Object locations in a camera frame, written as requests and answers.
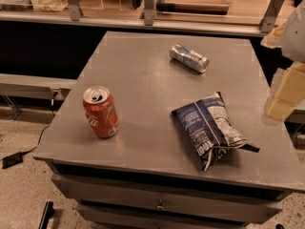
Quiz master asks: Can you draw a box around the black cable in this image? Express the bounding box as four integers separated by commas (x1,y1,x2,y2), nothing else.
21,98,56,155

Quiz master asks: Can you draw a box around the grey metal bracket right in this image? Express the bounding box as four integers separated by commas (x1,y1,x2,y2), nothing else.
259,0,285,33

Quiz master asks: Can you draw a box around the blue white chip bag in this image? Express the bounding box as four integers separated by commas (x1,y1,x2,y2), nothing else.
172,92,260,171

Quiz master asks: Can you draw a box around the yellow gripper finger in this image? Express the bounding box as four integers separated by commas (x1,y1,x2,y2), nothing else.
265,63,305,121
260,24,285,49

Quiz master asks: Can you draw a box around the silver blue redbull can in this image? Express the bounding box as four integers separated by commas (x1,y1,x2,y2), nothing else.
170,44,210,73

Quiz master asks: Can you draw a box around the grey metal bracket middle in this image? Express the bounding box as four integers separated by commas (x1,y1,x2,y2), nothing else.
144,0,154,26

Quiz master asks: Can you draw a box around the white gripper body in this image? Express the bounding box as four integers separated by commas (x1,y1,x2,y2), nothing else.
281,7,305,63

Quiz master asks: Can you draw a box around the grey metal bracket left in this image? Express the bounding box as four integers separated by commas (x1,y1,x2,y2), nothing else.
68,0,83,21

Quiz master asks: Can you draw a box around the red coca-cola can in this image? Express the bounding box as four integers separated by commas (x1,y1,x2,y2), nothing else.
83,86,118,138

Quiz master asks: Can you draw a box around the grey drawer cabinet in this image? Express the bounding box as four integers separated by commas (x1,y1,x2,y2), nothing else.
34,31,305,229

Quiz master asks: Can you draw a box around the black power adapter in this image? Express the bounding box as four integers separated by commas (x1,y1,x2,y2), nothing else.
2,152,23,169

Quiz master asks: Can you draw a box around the black object on floor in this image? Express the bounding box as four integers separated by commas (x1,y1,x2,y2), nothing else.
38,201,54,229

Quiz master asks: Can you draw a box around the grey metal bracket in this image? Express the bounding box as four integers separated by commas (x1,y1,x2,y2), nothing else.
68,0,83,21
259,0,285,33
144,0,154,26

